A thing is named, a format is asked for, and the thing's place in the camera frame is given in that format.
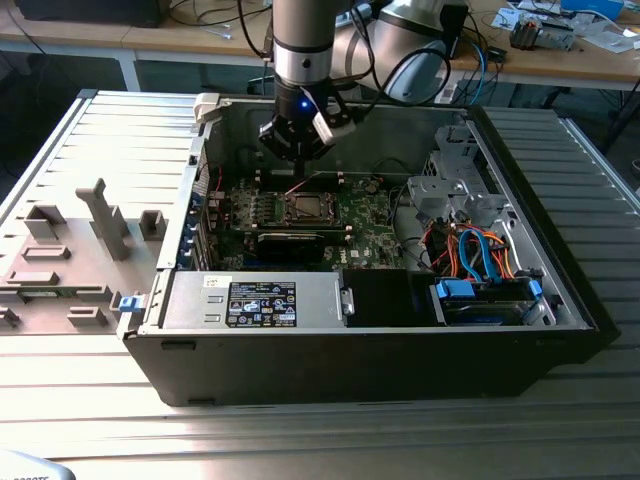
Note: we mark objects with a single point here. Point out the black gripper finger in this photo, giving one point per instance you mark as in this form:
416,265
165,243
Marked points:
272,137
320,150

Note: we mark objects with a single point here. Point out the silver green CPU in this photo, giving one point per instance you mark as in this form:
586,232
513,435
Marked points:
306,205

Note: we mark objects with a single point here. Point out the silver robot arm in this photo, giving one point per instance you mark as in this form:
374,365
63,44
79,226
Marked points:
300,45

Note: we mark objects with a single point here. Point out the CPU socket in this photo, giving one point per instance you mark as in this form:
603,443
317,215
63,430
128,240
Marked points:
312,220

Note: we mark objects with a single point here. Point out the metal CPU cooler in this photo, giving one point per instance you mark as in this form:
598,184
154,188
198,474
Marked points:
525,32

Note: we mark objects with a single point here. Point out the beige case latch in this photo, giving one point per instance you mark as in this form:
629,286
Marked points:
207,105

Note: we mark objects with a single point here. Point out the green motherboard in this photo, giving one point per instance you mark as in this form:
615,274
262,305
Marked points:
372,235

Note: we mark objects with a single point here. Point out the black graphics card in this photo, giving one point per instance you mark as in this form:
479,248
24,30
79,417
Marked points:
290,247

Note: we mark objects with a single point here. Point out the metal drive cage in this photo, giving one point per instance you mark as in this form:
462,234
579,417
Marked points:
434,196

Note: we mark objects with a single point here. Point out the black plastic shroud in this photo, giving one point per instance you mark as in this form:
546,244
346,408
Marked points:
380,300

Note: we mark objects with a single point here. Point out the grey power supply unit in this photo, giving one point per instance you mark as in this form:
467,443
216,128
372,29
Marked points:
195,305

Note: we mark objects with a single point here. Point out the black PC case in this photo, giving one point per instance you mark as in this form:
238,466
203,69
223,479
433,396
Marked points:
350,365

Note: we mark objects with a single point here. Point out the blue case latch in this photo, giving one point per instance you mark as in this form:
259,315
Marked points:
131,304

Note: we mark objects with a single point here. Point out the black monitor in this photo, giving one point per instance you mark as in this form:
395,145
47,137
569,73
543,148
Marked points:
90,12

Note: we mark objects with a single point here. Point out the wooden desk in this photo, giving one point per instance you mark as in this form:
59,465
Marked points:
75,37

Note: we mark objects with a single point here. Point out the hard disk in blue carrier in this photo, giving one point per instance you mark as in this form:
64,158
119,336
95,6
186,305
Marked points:
480,306

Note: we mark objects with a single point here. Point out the grey parts rack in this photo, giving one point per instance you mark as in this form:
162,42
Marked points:
80,280

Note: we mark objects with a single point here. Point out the green RAM stick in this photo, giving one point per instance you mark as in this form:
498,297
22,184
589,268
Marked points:
42,292

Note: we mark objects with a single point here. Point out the blue box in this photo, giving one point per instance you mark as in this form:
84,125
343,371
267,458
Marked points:
592,6

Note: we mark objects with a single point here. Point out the pale teach pendant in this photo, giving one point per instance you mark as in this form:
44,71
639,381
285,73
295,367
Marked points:
30,467

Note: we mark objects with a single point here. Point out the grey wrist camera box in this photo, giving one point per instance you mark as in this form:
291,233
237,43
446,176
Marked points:
330,131

